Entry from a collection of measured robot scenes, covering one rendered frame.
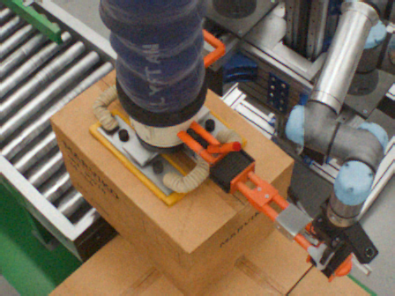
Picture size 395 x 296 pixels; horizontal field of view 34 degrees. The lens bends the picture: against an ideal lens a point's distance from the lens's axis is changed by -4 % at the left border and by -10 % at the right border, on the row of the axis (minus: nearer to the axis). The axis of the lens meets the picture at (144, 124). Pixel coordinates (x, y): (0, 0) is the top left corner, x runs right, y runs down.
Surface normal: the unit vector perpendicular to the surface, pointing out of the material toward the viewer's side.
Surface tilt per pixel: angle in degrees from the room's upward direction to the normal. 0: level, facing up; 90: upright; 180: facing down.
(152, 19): 102
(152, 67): 69
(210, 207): 1
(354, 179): 1
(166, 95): 74
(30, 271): 0
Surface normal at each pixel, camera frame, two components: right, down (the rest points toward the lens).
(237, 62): -0.09, -0.56
